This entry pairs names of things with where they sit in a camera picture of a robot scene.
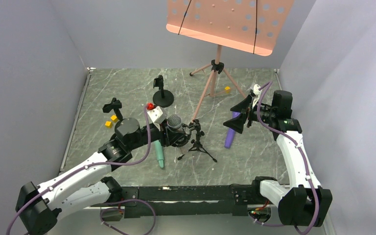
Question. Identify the pink music stand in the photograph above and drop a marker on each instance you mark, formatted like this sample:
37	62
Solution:
252	26

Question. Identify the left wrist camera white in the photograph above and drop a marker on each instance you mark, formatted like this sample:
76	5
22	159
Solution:
157	116

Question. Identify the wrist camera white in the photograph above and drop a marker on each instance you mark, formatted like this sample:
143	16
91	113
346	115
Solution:
256	90
157	116

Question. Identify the black round-base mic stand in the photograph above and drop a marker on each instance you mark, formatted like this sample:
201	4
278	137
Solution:
163	98
115	105

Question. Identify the purple toy microphone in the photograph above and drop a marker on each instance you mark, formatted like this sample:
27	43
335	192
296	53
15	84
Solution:
229	138

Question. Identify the glittery rhinestone microphone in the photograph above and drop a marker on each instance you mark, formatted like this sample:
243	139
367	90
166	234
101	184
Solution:
174	122

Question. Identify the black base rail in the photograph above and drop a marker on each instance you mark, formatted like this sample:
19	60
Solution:
234	199

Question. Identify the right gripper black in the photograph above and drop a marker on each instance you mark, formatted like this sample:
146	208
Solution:
250	114

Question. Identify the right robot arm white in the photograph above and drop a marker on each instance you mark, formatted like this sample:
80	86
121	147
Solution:
305	202

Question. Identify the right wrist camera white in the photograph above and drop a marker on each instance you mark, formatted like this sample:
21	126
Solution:
256	90

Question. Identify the mint green toy microphone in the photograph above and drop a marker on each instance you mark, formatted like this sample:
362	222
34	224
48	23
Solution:
159	154

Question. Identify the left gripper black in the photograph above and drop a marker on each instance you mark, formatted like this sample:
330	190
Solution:
169	136

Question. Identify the yellow cube left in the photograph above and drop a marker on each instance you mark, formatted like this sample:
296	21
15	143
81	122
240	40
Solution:
114	118

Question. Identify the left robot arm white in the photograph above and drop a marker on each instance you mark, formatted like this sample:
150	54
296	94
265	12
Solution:
41	206

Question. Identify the black tripod shock-mount stand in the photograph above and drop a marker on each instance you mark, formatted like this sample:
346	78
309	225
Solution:
197	146

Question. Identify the orange cube left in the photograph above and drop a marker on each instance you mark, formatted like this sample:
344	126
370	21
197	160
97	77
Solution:
108	124

